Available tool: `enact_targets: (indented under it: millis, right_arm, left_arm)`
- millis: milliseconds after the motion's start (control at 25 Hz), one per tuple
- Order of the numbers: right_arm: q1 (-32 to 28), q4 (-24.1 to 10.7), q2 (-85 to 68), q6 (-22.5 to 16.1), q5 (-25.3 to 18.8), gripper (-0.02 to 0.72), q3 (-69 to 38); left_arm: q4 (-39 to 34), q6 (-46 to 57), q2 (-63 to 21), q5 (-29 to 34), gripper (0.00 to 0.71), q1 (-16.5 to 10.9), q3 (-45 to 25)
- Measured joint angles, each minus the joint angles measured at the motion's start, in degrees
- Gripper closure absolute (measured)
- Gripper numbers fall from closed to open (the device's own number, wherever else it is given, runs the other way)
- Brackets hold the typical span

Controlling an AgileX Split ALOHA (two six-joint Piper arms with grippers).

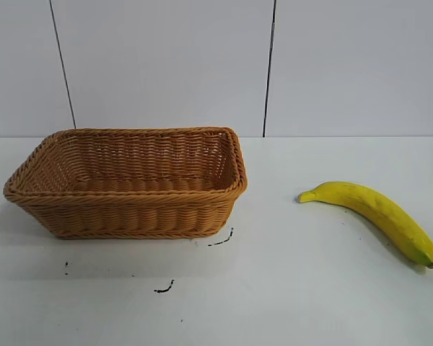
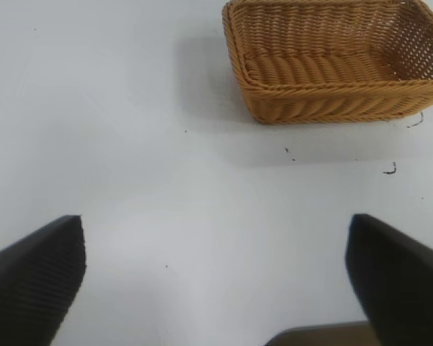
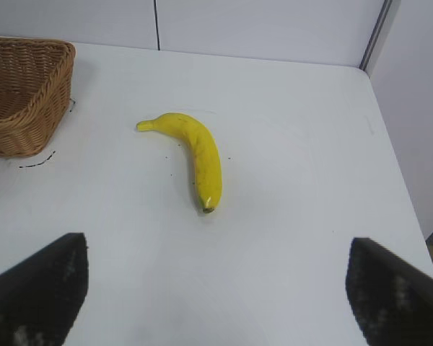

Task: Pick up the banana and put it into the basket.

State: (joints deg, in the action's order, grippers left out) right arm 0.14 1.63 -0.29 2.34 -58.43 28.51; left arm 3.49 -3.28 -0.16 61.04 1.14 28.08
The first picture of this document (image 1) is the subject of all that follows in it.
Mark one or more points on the yellow banana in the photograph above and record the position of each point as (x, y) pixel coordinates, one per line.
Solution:
(382, 212)

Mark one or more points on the woven wicker basket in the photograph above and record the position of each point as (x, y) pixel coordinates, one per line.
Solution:
(130, 216)

